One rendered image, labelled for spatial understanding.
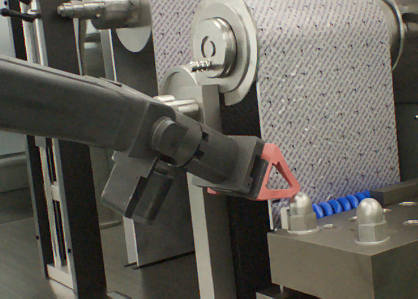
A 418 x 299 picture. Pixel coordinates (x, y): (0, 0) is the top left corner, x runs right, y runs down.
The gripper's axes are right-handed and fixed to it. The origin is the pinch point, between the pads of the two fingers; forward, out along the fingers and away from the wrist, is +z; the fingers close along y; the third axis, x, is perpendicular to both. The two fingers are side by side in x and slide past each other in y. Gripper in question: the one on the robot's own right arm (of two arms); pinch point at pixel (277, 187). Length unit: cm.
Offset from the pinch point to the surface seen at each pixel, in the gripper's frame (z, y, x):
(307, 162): 3.3, 0.2, 4.6
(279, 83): -5.0, 0.2, 11.9
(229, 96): -7.7, -5.4, 9.2
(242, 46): -11.0, -1.0, 14.1
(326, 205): 5.9, 3.0, 0.0
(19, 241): 2, -81, -18
